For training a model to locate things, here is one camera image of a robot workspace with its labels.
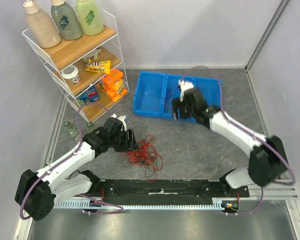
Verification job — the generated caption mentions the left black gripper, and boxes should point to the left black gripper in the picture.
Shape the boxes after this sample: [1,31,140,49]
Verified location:
[109,128,139,152]

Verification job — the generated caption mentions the red wire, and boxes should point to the red wire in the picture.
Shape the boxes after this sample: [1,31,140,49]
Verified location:
[163,90,176,109]

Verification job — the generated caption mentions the red and black wires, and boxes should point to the red and black wires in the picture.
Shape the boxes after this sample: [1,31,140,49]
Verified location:
[120,134,164,182]

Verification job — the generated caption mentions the black wire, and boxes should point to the black wire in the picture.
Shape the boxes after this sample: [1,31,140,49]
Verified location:
[201,87,212,106]

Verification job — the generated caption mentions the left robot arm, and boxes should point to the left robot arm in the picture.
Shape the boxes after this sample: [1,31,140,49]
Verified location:
[14,114,138,221]

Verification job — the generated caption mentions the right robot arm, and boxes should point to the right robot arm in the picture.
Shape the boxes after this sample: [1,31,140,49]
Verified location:
[171,85,288,197]

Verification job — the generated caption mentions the blue three-compartment bin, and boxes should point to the blue three-compartment bin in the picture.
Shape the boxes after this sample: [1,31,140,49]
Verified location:
[132,71,220,120]

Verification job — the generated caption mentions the right glass bottle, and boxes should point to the right glass bottle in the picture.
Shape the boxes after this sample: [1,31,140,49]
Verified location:
[86,122,95,131]

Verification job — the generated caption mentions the glass bottle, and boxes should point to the glass bottle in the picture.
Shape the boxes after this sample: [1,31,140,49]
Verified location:
[62,121,80,142]
[86,122,95,131]

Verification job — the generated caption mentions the left glass bottle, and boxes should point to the left glass bottle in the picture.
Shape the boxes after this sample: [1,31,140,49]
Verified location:
[62,121,80,142]

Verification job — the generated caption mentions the blue snack packet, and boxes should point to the blue snack packet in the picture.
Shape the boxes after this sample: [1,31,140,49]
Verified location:
[76,85,100,106]

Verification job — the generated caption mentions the orange snack boxes stack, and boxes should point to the orange snack boxes stack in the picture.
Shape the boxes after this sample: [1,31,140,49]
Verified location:
[97,68,128,102]

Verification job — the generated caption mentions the yellow candy bag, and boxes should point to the yellow candy bag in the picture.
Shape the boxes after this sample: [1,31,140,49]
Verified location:
[84,58,112,74]

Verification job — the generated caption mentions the white paper cup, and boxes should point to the white paper cup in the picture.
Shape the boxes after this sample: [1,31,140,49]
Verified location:
[61,64,80,85]

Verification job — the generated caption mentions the white tub container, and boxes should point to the white tub container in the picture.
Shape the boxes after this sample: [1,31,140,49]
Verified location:
[81,47,101,63]

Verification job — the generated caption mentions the light green pump bottle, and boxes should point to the light green pump bottle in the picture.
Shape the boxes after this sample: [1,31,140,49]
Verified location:
[75,0,104,36]

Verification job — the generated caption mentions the beige pump bottle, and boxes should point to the beige pump bottle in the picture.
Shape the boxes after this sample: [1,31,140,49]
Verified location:
[23,0,61,49]

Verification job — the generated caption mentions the dark green pump bottle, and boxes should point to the dark green pump bottle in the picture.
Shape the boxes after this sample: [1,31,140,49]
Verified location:
[51,0,84,41]

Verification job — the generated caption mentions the aluminium corner profile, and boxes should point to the aluminium corner profile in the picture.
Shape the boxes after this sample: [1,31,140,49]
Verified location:
[244,0,291,73]

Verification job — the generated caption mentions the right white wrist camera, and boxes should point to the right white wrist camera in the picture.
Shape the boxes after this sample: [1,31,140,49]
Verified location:
[177,79,194,102]

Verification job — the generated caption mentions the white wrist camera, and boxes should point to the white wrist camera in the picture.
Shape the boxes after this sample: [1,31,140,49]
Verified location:
[177,79,194,102]
[111,113,127,132]

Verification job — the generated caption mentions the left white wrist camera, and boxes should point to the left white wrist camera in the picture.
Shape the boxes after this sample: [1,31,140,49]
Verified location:
[111,113,127,132]

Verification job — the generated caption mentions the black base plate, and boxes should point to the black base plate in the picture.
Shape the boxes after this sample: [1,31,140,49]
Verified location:
[87,179,250,206]

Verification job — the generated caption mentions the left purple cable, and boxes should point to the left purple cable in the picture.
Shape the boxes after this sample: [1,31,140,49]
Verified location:
[19,101,124,221]

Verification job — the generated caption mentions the purple cable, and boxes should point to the purple cable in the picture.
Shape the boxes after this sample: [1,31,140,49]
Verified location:
[19,101,124,221]
[179,74,296,216]

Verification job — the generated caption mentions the white wire shelf rack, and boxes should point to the white wire shelf rack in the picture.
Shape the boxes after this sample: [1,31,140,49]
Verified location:
[22,9,126,122]

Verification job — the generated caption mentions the slotted cable duct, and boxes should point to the slotted cable duct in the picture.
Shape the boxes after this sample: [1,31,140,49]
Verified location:
[54,197,239,211]

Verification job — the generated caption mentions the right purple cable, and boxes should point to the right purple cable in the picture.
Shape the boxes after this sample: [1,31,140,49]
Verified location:
[179,74,296,216]

